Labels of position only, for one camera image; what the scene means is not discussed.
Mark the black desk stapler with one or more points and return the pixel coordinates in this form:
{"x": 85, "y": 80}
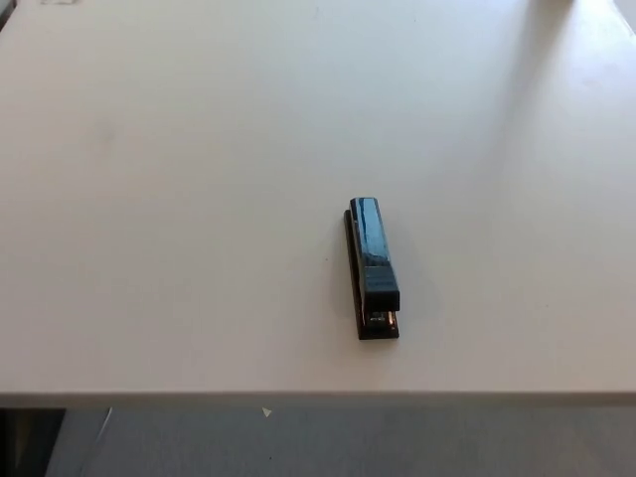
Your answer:
{"x": 373, "y": 248}

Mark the dark table leg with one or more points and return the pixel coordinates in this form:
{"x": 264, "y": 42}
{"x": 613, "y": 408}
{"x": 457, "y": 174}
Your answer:
{"x": 30, "y": 437}

